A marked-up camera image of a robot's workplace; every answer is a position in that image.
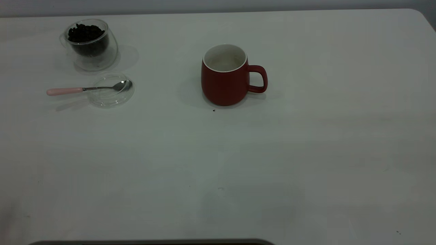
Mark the red ceramic mug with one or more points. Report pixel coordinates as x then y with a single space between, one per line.
224 85

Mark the clear double-wall glass cup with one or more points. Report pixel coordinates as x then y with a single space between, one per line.
92 61

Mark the dark coffee beans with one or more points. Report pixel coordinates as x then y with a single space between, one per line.
87 32

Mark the clear round glass lid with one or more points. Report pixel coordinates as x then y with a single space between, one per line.
112 99

